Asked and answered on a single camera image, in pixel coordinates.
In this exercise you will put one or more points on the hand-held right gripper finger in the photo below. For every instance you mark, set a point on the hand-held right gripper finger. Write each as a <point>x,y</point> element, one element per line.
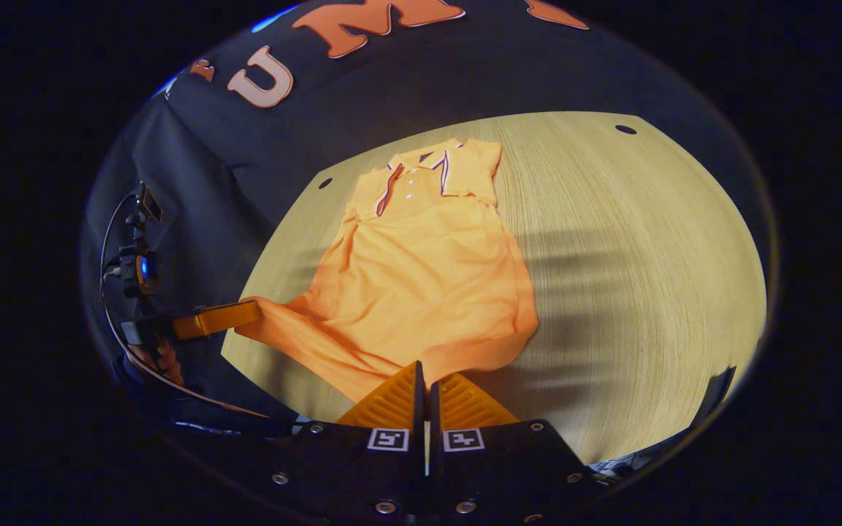
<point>419,416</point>
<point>435,420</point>

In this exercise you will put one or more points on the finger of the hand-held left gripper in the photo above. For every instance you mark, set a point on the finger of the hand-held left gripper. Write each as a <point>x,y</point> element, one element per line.
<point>216,320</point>

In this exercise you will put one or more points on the orange polo T-shirt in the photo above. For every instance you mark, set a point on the orange polo T-shirt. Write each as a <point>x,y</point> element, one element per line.
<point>421,277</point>

